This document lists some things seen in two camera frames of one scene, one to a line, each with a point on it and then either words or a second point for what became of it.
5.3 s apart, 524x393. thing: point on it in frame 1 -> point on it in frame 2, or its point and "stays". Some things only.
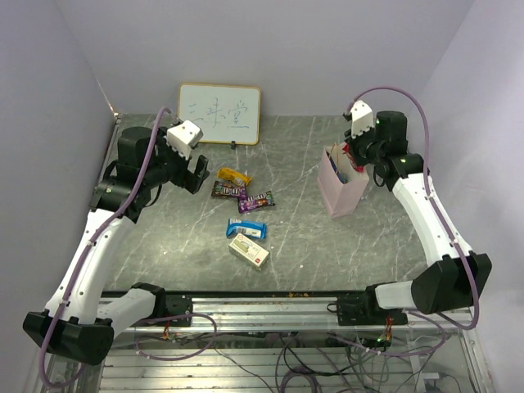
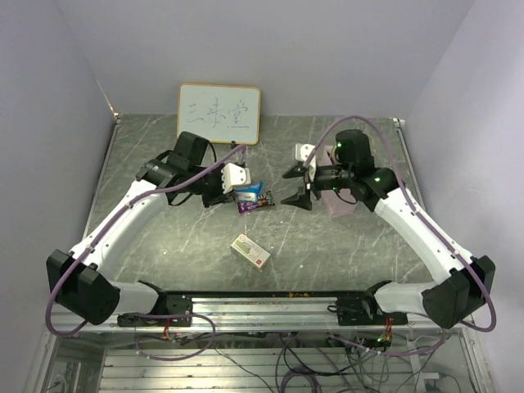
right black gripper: [353, 142] -> [302, 201]
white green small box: [249, 251] stays
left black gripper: [185, 178] -> [219, 196]
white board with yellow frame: [223, 114] stays
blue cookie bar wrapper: [247, 228] -> [250, 193]
